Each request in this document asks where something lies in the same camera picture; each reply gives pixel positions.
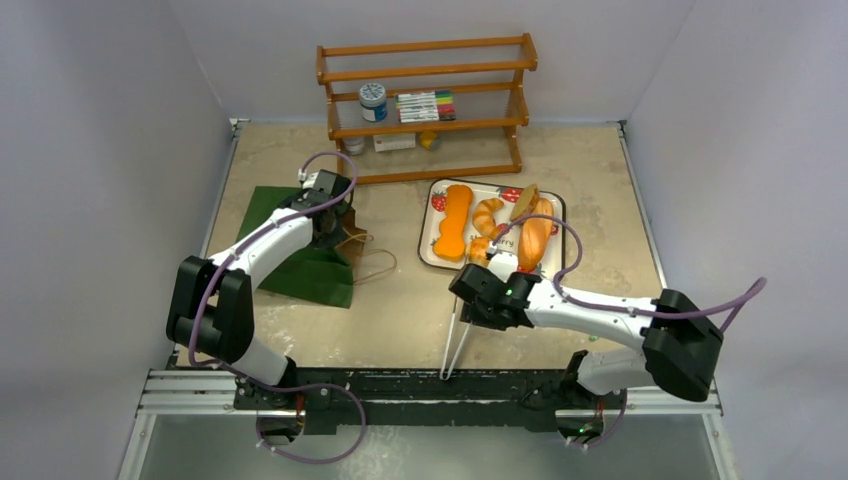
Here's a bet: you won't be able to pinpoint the strawberry print white tray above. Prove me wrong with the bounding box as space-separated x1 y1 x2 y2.
417 178 567 276

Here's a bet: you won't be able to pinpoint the yellow small cube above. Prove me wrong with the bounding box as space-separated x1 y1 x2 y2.
419 131 440 150

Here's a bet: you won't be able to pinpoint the fake baguette loaf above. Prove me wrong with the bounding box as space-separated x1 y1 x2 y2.
512 198 554 271

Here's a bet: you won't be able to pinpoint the white small box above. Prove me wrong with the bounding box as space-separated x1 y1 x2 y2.
372 133 417 152

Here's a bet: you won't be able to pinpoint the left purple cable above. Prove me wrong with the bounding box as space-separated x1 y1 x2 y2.
188 150 359 371

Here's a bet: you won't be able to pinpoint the blue white jar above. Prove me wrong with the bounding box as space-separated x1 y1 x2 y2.
358 82 388 122

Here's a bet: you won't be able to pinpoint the metal tongs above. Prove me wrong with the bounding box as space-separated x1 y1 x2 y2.
438 298 471 381

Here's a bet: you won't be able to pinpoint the green brown paper bag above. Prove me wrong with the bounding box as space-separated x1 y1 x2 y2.
237 186 372 309

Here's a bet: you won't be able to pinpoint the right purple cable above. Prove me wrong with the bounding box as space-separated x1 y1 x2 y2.
487 213 768 333

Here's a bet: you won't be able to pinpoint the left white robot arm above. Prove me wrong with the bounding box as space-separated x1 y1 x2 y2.
166 170 357 409

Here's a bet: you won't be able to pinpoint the fake bread slice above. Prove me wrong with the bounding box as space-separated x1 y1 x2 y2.
510 184 540 222

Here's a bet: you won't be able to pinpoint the round fake bun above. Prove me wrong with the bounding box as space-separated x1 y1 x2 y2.
466 236 491 267

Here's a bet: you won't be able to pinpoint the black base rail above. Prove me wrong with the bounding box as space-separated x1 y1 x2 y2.
234 367 625 437

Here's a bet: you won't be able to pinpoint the small jar lower shelf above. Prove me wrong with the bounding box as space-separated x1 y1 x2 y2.
342 136 366 156

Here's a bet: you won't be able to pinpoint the coloured marker set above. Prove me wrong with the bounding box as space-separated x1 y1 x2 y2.
395 90 456 123

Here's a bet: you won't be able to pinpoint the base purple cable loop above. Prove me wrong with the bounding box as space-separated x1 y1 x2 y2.
254 382 368 465

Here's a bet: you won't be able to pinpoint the wooden shelf rack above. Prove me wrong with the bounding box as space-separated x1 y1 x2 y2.
315 32 538 184

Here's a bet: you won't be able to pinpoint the fake croissant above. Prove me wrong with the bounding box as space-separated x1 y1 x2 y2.
472 198 504 240

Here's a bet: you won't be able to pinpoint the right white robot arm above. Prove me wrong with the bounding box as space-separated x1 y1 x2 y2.
449 264 724 407

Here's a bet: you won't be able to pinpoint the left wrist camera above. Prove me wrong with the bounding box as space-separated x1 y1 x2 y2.
297 169 320 189

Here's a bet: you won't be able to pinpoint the orange fake bread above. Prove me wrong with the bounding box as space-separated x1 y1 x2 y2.
432 184 473 262

